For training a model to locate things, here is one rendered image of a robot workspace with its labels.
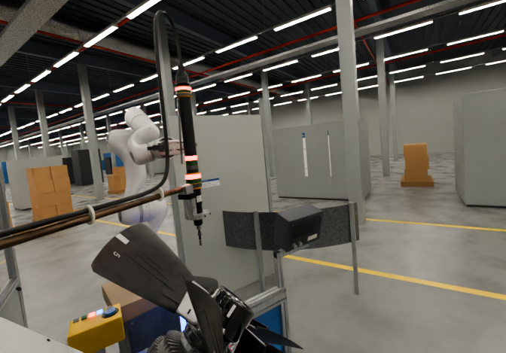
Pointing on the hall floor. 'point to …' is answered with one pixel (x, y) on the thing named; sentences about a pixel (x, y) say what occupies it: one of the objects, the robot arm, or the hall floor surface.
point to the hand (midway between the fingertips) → (178, 145)
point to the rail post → (285, 325)
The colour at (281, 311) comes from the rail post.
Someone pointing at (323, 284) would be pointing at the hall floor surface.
